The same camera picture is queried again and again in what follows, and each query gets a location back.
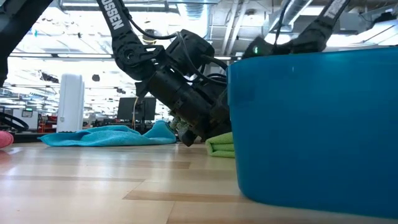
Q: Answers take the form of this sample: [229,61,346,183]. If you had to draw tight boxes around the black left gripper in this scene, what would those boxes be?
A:
[135,67,233,147]

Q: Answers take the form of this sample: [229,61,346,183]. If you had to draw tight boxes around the green microfiber towel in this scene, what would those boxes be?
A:
[205,132,236,159]

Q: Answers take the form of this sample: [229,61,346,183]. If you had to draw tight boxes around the light blue microfiber towel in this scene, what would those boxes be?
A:
[37,120,177,147]

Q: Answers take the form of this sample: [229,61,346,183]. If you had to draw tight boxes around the teal plastic bin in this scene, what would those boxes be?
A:
[226,46,398,218]

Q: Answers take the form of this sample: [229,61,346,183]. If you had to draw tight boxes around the pink microfiber towel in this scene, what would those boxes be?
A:
[0,130,15,149]

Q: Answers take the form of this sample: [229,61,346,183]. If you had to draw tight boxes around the black computer monitor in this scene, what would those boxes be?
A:
[117,96,157,122]

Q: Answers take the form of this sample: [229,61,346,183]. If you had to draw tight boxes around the black dome ceiling device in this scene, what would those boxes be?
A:
[142,29,158,45]

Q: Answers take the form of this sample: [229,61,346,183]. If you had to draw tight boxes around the white rounded pillar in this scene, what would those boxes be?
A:
[56,73,85,134]

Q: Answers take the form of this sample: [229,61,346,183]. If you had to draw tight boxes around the red tool cart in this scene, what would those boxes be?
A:
[37,115,58,134]

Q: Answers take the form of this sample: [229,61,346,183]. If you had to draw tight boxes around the white cabinet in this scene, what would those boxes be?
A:
[12,108,40,130]

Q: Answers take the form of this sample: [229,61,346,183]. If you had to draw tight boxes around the thin hanging cable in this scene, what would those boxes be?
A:
[132,96,139,131]

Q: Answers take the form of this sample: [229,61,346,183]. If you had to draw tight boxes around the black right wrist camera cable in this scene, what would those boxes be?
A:
[273,0,296,44]

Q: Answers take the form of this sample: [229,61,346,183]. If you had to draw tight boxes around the black metal table frame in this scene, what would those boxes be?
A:
[12,132,44,144]

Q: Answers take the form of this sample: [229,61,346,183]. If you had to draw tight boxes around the black looped cable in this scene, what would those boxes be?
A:
[0,111,29,131]

